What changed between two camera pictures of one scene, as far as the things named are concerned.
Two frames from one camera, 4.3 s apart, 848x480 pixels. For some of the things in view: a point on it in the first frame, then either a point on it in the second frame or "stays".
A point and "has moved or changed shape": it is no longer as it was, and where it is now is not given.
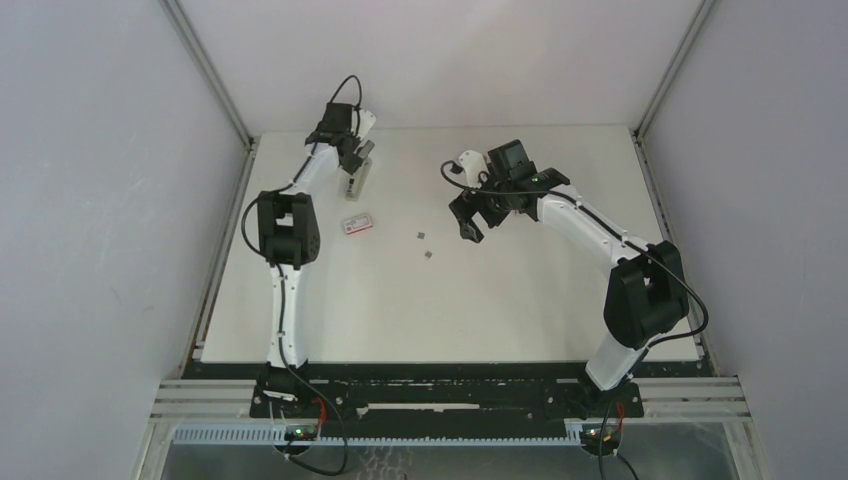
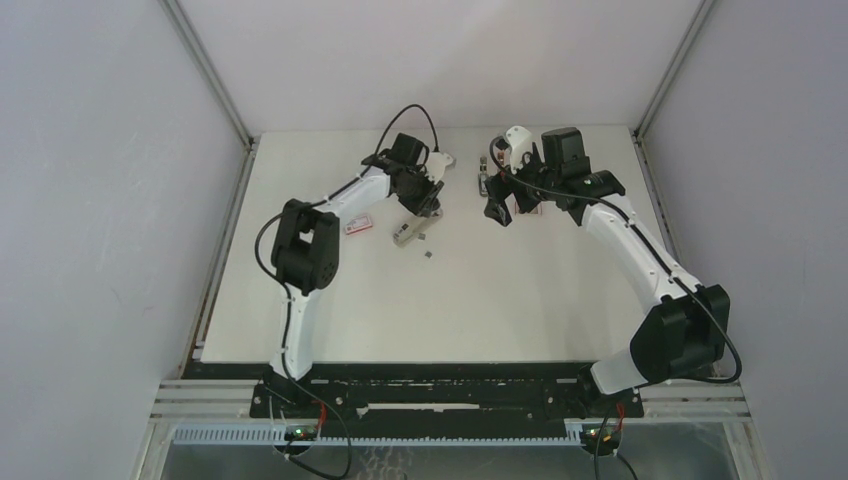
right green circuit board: x=591 y=436 stays
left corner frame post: x=251 y=142 stays
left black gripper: x=353 y=160 to x=426 y=203
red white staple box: x=357 y=224 stays
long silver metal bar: x=354 y=184 has moved or changed shape
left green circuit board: x=300 y=433 stays
